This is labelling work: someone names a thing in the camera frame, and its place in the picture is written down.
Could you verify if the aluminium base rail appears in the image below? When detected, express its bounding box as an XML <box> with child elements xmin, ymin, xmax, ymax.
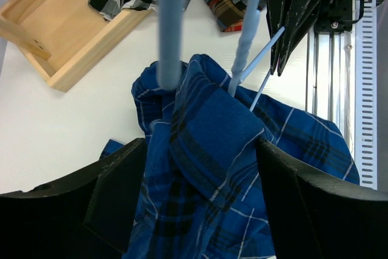
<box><xmin>306</xmin><ymin>29</ymin><xmax>354</xmax><ymax>154</ymax></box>

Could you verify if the grey slotted cable duct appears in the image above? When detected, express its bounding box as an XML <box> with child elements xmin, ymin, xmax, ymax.
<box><xmin>355</xmin><ymin>0</ymin><xmax>378</xmax><ymax>190</ymax></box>

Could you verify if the light blue wire hanger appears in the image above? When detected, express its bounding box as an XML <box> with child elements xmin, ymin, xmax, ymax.
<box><xmin>157</xmin><ymin>0</ymin><xmax>286</xmax><ymax>96</ymax></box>

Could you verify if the blue plaid shirt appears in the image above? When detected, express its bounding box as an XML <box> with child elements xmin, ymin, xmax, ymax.
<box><xmin>99</xmin><ymin>53</ymin><xmax>361</xmax><ymax>259</ymax></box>

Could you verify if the wooden clothes rack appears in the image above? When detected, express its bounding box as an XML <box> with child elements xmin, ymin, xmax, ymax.
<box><xmin>1</xmin><ymin>0</ymin><xmax>150</xmax><ymax>92</ymax></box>

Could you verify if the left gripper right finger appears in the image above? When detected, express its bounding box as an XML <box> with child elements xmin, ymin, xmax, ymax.
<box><xmin>256</xmin><ymin>139</ymin><xmax>387</xmax><ymax>258</ymax></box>

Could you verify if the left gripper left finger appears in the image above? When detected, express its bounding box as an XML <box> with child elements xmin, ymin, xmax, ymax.
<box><xmin>1</xmin><ymin>138</ymin><xmax>147</xmax><ymax>258</ymax></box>

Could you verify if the red brown plaid shirt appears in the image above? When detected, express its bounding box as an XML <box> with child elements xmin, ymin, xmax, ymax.
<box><xmin>195</xmin><ymin>0</ymin><xmax>267</xmax><ymax>33</ymax></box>

